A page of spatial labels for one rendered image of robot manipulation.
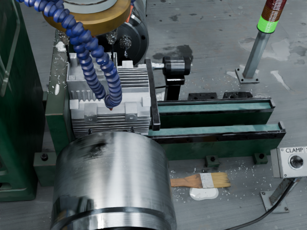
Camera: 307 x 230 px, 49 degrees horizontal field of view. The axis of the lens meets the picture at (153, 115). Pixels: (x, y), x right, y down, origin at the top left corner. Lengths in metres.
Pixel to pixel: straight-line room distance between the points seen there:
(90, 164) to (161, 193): 0.15
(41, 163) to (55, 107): 0.24
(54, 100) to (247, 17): 1.17
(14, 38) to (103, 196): 0.48
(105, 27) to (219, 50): 0.88
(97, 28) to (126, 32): 0.38
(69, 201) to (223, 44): 1.08
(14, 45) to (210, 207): 0.68
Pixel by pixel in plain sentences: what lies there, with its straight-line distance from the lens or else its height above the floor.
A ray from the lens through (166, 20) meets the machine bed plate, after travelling 1.61.
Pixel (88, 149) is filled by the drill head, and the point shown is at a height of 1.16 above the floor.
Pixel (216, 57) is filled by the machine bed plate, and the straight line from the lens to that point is 1.45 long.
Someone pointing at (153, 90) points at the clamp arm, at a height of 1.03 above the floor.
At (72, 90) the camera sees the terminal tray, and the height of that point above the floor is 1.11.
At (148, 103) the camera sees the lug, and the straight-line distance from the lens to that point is 0.84.
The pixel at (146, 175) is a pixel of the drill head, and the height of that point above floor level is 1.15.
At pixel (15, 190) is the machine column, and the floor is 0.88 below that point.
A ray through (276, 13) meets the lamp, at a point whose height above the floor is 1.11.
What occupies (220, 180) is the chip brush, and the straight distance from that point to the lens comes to 1.07.
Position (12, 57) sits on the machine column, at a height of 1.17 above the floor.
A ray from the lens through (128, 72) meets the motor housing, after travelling 0.88.
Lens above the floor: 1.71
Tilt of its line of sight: 50 degrees down
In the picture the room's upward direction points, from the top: 6 degrees clockwise
